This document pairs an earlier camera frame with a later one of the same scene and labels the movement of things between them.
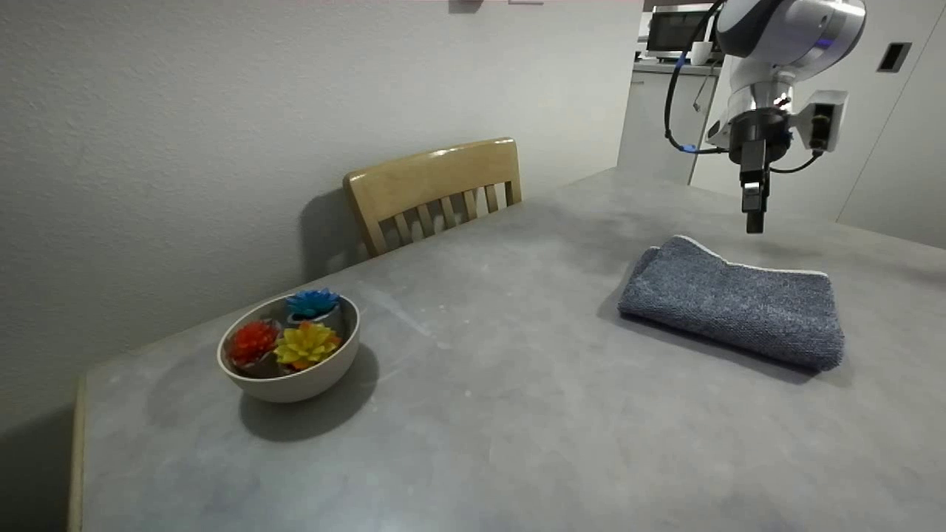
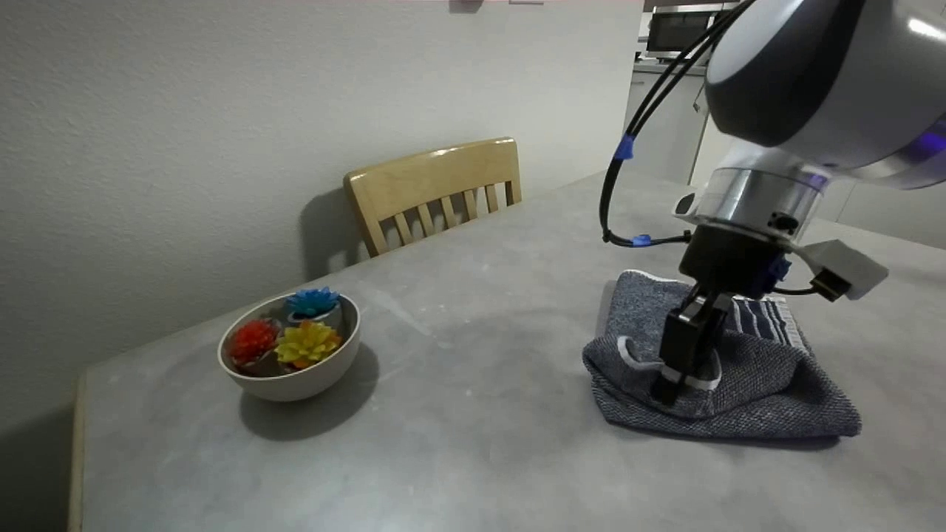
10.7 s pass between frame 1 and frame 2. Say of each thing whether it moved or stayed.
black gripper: moved
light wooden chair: stayed
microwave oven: stayed
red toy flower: stayed
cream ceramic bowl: stayed
